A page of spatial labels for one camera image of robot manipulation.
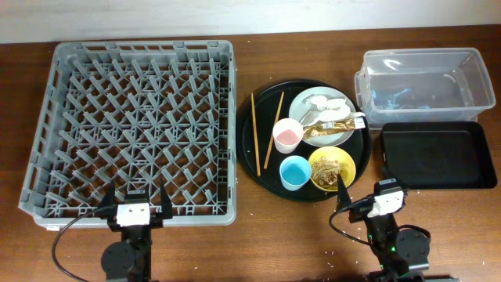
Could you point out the clear plastic bin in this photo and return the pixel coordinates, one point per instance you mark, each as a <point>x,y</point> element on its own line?
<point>423,85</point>

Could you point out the pink plastic cup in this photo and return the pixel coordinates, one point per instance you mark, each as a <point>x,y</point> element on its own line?
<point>287,134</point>

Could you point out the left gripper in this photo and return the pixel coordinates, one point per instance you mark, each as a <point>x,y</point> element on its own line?
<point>156,219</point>

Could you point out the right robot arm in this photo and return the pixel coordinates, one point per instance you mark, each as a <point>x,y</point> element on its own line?
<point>401,250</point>

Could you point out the grey plastic dishwasher rack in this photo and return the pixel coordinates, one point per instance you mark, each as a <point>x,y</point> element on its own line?
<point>154,117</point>

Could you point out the round black serving tray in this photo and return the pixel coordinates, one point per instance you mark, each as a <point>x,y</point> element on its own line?
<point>268,101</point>

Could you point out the yellow plastic bowl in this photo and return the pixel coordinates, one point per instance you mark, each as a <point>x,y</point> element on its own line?
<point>335,153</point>

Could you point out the brown food scraps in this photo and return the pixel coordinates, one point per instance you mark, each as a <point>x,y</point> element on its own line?
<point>325,172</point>

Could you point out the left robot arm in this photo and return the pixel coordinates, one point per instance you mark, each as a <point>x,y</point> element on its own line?
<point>129,259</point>

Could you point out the white paper napkin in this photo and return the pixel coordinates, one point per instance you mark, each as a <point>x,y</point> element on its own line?
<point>327,109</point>

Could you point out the light blue plastic cup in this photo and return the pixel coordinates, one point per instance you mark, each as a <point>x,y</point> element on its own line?
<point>294,172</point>

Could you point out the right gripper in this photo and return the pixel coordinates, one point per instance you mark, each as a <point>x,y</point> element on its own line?
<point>344,198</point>

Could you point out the black rectangular tray bin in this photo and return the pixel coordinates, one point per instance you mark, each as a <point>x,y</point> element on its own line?
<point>438,155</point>

